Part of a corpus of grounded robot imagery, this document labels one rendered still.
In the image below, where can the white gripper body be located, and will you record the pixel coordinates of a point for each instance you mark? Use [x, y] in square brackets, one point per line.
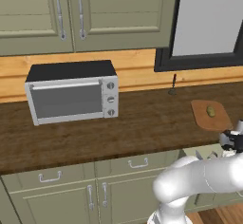
[228, 147]

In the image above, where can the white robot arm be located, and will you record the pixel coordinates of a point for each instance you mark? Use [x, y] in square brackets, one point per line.
[190, 180]

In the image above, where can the wooden cutting board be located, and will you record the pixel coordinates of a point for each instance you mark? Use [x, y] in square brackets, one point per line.
[218, 120]

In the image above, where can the potato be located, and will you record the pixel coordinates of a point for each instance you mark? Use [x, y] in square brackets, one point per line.
[211, 111]

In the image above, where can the green drawer front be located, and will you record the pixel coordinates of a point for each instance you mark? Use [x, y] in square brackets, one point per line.
[110, 166]
[190, 150]
[25, 180]

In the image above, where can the green base cupboard door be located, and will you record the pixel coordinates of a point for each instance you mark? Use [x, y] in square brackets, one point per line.
[129, 199]
[221, 201]
[57, 205]

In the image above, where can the silver toaster oven knob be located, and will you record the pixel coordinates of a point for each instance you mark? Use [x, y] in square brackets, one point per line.
[111, 112]
[110, 85]
[110, 99]

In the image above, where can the black-framed window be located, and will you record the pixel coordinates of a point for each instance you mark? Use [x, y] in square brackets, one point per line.
[205, 19]

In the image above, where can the silver toaster oven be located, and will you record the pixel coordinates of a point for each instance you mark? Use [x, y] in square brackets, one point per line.
[72, 91]

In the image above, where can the toaster oven glass door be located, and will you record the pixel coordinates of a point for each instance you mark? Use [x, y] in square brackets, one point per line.
[66, 100]

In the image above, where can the green wall cupboard door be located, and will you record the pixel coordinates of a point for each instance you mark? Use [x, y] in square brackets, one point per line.
[28, 15]
[123, 9]

